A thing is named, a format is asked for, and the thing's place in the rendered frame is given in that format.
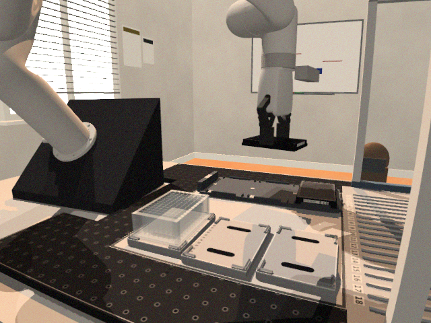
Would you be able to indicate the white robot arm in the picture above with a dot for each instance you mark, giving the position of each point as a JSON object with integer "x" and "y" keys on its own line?
{"x": 39, "y": 105}

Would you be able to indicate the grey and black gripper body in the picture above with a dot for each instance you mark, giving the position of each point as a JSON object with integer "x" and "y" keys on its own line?
{"x": 278, "y": 83}

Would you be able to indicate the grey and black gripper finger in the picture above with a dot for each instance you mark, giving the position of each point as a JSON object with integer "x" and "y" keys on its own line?
{"x": 283, "y": 126}
{"x": 266, "y": 135}

